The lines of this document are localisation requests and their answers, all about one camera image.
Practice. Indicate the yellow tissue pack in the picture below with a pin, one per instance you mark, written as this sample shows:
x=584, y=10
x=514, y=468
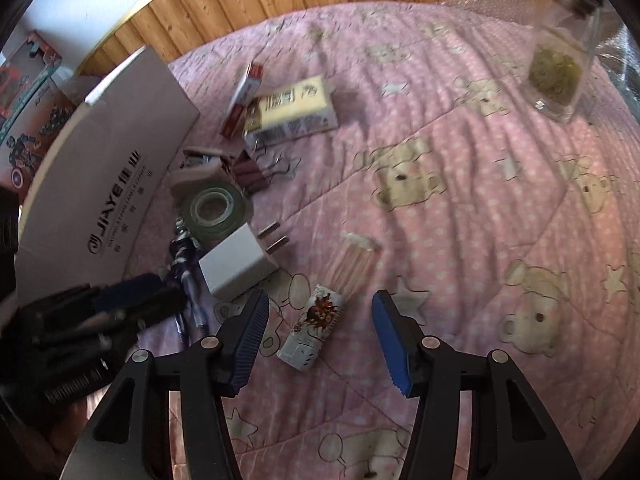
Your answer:
x=295, y=107

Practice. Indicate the green clear tape roll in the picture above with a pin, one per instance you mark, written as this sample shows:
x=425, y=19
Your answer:
x=215, y=210

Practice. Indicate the white cardboard box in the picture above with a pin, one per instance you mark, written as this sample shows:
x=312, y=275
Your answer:
x=115, y=170

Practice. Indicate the white charger plug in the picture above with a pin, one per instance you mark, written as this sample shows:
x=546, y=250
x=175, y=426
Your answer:
x=237, y=265

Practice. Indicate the colourful toy box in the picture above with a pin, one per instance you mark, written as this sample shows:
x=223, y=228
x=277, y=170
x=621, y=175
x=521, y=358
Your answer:
x=30, y=110

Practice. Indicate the pink binder clip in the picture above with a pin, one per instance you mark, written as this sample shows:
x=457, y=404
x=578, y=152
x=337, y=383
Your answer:
x=229, y=165
x=252, y=172

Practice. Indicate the glass bottle with tea leaves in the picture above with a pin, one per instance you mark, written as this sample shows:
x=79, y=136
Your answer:
x=560, y=60

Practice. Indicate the red and white small box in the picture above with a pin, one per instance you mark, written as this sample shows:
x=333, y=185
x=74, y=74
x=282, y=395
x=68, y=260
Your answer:
x=245, y=100

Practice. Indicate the purple action figure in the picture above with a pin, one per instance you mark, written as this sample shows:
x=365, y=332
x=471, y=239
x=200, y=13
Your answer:
x=182, y=270

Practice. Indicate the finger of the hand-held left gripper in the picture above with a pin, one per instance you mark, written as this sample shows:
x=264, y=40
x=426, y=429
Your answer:
x=160, y=307
x=130, y=290

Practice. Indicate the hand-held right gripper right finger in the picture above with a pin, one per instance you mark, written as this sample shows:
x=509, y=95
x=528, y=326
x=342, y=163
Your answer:
x=395, y=350

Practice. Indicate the pink tape dispenser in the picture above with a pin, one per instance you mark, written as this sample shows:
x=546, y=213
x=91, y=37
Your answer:
x=197, y=180

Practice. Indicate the pink bear printed blanket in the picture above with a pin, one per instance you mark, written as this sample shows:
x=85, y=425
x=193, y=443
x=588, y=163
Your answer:
x=450, y=210

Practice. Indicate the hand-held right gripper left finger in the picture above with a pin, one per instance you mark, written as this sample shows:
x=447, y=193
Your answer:
x=250, y=345

